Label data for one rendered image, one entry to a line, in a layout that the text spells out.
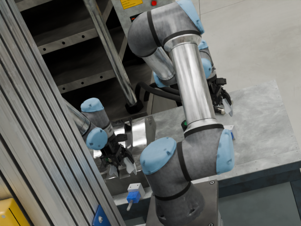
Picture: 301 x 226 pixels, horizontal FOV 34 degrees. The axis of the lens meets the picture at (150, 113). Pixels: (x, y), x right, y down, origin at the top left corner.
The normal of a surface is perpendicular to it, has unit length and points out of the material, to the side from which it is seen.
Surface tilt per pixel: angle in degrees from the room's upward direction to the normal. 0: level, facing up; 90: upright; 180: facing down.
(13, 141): 90
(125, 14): 90
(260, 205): 90
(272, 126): 0
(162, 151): 7
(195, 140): 49
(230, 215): 90
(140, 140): 25
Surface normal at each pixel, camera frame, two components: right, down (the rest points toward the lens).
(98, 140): 0.59, 0.18
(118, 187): -0.07, 0.49
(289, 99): -0.34, -0.83
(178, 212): -0.11, 0.20
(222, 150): -0.21, -0.05
